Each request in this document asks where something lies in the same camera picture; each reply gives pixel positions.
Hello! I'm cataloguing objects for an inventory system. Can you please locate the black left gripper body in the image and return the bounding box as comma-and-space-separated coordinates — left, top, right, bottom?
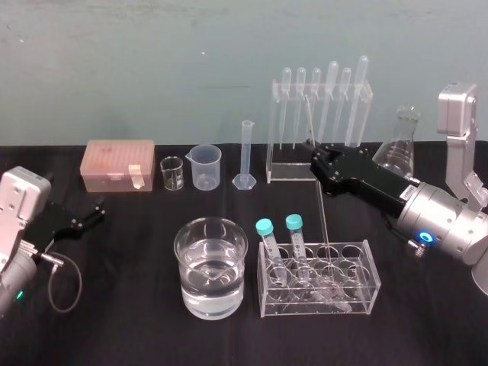
27, 201, 91, 251

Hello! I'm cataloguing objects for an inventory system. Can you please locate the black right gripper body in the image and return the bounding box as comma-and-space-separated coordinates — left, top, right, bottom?
319, 146, 416, 219

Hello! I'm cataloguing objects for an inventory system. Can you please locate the thin glass thermometer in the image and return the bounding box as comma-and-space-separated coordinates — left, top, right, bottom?
303, 95, 339, 294

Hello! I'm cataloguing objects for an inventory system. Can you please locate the teal capped centrifuge tube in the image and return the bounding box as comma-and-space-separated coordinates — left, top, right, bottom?
255, 218, 291, 286
284, 213, 313, 286

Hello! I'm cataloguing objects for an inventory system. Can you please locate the small glass beaker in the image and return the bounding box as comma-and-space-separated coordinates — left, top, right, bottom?
159, 156, 186, 191

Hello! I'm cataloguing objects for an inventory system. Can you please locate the clear acrylic test tube rack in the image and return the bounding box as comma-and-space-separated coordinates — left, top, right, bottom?
258, 239, 383, 319

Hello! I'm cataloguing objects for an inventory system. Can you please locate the translucent plastic measuring beaker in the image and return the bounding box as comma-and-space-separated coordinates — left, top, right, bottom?
185, 144, 223, 191

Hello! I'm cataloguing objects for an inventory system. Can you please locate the large glass beaker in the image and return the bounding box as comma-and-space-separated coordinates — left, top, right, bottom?
173, 217, 250, 320

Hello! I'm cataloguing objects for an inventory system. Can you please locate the clear acrylic pipette stand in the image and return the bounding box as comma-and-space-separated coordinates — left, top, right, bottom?
265, 79, 374, 185

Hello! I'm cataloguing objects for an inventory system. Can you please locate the pink pipette tip box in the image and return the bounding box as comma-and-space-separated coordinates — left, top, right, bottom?
79, 138, 156, 193

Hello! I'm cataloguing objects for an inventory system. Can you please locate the glass conical flask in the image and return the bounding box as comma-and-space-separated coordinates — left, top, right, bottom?
371, 104, 421, 181

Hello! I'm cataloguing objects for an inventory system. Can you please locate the beige tape strip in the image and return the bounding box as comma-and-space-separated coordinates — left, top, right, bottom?
128, 164, 146, 191

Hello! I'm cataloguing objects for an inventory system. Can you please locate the plastic graduated cylinder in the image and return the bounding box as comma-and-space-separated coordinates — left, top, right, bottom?
232, 119, 258, 190

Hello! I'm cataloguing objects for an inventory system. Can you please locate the medium plastic transfer pipette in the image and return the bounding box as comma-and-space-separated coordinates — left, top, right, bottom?
317, 60, 340, 145

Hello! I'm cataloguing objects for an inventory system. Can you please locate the small plastic transfer pipette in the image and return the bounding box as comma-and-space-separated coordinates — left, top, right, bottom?
279, 67, 293, 149
330, 67, 353, 146
304, 67, 323, 115

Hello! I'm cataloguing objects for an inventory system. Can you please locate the black table cloth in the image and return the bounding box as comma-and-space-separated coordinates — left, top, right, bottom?
0, 141, 488, 366

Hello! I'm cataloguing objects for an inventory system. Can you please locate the clear water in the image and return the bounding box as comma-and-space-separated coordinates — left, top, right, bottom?
179, 239, 246, 319

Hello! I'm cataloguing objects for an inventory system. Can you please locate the thin dark left gripper cable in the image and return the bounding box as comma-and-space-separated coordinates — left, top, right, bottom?
37, 251, 84, 314

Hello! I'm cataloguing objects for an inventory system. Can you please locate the thin dark gripper cable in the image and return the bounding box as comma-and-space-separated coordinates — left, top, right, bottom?
37, 251, 84, 314
383, 213, 429, 258

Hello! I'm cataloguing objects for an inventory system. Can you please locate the thin dark right gripper cable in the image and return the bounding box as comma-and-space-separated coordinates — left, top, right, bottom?
383, 213, 429, 258

